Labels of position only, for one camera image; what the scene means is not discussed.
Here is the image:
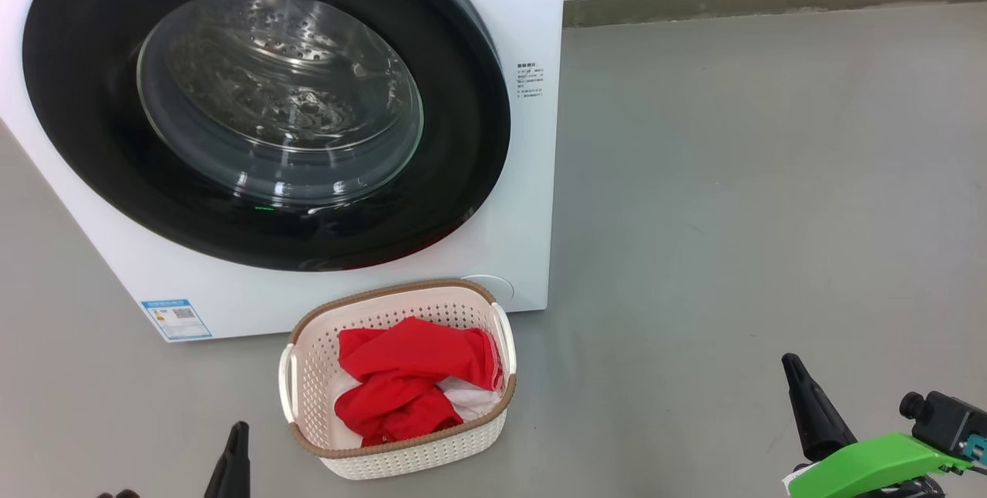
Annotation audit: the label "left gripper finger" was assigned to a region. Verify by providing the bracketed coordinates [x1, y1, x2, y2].
[204, 421, 251, 498]

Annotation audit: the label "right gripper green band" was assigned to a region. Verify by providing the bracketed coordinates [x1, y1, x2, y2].
[782, 353, 974, 498]

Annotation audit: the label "red garment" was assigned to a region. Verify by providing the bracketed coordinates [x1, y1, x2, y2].
[334, 317, 504, 447]

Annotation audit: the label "white garment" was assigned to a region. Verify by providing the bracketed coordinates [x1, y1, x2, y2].
[332, 371, 502, 426]

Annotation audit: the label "black round glass washer door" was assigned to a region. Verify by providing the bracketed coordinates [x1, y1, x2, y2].
[22, 0, 512, 273]

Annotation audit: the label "cream perforated laundry basket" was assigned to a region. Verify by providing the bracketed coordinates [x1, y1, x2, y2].
[278, 278, 517, 481]

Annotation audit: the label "white front-load washing machine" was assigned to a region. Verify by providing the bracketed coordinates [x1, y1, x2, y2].
[0, 0, 566, 343]

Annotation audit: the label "blue energy label sticker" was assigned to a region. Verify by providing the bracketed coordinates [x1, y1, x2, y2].
[141, 298, 213, 342]

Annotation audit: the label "teal right camera cable plug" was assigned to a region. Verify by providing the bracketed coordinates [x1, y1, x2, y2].
[960, 434, 987, 473]

